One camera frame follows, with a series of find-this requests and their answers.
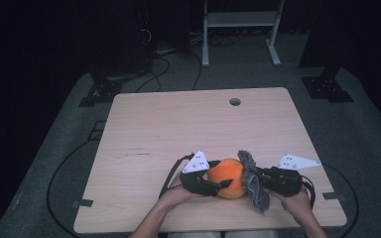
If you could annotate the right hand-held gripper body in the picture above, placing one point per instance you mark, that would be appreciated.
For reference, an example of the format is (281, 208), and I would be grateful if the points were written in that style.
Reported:
(286, 181)

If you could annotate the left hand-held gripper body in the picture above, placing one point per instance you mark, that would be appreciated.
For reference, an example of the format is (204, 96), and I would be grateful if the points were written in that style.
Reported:
(196, 163)

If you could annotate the orange plush toy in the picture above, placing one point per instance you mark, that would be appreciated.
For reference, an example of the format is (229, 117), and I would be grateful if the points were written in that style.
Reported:
(228, 172)

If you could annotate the person's right hand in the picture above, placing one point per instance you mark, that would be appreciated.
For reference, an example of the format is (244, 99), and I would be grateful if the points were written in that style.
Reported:
(296, 205)

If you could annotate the person's left hand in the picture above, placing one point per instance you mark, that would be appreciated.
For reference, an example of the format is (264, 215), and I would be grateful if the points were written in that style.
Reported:
(175, 195)

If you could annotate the grey tape strip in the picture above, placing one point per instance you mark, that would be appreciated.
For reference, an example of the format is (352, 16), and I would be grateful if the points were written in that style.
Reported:
(334, 196)
(83, 203)

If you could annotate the black stand base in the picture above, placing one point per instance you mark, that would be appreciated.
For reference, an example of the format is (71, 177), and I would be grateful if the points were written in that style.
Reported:
(327, 87)
(102, 92)

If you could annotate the white metal stand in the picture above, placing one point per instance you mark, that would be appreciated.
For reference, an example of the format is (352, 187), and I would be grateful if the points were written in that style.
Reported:
(241, 19)

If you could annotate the dark cabinet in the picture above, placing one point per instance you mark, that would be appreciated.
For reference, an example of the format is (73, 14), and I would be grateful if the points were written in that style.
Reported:
(122, 36)

